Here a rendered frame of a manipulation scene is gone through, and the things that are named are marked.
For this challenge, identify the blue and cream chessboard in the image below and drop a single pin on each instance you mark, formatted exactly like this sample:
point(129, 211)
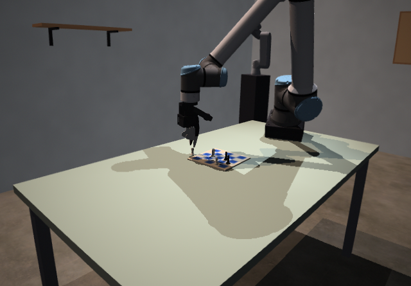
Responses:
point(206, 159)

